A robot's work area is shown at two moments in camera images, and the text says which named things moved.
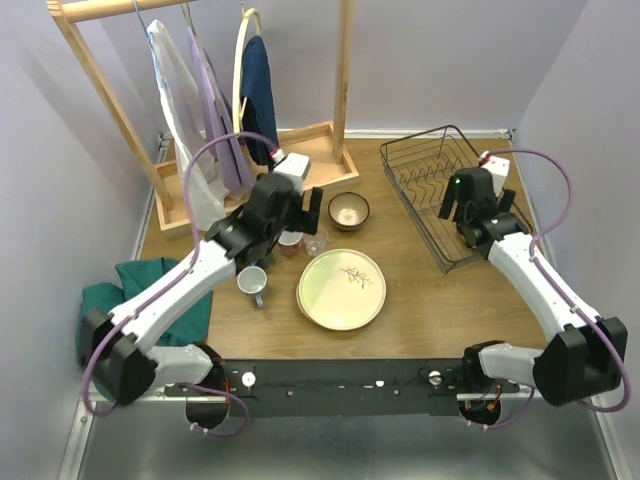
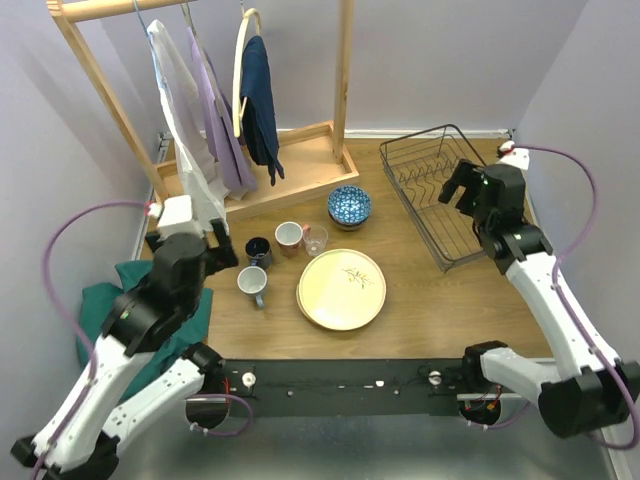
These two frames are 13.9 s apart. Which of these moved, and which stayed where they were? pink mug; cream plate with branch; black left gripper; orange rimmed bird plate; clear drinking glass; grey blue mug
Moved: orange rimmed bird plate; black left gripper
Stayed: cream plate with branch; pink mug; grey blue mug; clear drinking glass
